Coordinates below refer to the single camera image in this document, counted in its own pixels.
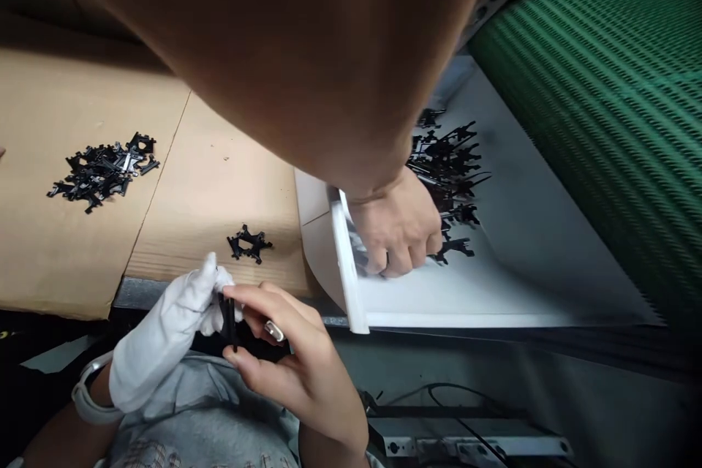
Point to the person's right hand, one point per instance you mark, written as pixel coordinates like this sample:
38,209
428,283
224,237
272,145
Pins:
312,375

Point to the person's left hand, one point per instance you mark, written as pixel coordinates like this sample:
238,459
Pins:
159,336

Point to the person's left fingers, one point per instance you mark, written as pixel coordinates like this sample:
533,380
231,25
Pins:
209,284

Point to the single black plastic part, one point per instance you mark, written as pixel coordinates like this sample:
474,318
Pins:
228,320

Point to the small silver metal tool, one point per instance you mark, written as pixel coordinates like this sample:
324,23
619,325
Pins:
275,331

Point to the small cluster of black clips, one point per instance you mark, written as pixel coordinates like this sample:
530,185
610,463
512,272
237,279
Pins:
249,244

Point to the person's body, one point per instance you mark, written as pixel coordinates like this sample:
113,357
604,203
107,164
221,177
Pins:
219,424

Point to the pile of black plastic clips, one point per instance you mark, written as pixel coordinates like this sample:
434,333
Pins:
104,172

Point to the large brown cardboard sheet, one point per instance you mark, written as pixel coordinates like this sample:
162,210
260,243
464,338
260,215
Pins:
66,106

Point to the heap of black plastic clips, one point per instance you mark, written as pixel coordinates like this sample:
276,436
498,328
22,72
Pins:
450,166

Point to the white plastic tray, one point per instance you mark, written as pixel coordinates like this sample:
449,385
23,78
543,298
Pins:
521,270

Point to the green ribbed conveyor belt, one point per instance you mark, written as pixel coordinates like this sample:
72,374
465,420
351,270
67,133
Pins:
603,106

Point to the grey metal bracket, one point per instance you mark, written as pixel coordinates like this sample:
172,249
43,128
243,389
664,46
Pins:
471,443

